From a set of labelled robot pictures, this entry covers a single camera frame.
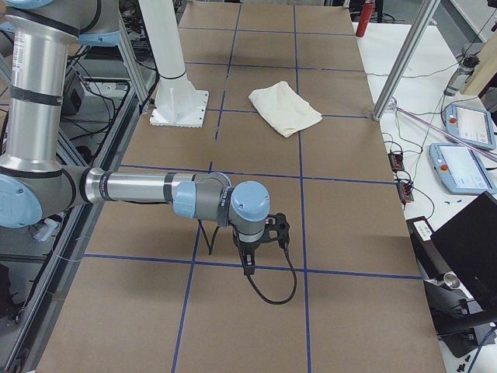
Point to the cream long-sleeve cat shirt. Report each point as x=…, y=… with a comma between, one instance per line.
x=284, y=110

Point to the far teach pendant tablet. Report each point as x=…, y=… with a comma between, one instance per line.
x=473, y=126

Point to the teach pendant tablet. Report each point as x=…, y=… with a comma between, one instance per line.
x=460, y=170
x=473, y=126

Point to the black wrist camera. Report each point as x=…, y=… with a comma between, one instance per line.
x=278, y=230

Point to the near teach pendant tablet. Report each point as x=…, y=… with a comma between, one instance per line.
x=460, y=170

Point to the orange circuit board far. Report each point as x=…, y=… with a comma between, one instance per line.
x=396, y=161

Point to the aluminium frame post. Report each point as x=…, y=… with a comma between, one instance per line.
x=416, y=31

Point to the orange circuit board near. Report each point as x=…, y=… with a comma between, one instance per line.
x=404, y=189

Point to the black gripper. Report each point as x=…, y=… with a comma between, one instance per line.
x=246, y=246

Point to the red cylinder bottle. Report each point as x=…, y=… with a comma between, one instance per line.
x=365, y=15

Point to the aluminium side frame rail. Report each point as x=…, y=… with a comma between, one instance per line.
x=34, y=185

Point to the orange circuit board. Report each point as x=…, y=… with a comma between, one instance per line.
x=404, y=189
x=396, y=161

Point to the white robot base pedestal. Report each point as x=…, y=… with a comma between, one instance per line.
x=177, y=102

